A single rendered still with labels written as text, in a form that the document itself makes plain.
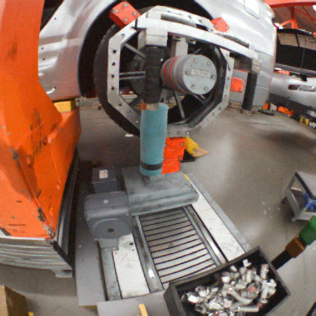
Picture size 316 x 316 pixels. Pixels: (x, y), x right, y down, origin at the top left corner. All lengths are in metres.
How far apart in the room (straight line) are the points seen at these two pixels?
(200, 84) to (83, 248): 0.84
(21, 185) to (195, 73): 0.50
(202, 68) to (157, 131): 0.25
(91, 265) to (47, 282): 0.32
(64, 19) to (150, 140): 0.68
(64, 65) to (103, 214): 0.63
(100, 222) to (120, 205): 0.10
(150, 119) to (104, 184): 0.34
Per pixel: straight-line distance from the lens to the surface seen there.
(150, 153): 0.52
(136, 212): 0.92
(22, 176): 0.29
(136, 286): 0.77
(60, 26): 0.82
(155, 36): 0.37
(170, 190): 0.92
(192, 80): 0.49
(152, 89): 0.36
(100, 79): 0.65
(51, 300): 0.94
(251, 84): 0.55
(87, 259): 0.79
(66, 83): 0.74
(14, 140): 0.28
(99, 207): 0.58
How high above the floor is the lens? 0.83
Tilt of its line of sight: 29 degrees down
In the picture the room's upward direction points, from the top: 5 degrees clockwise
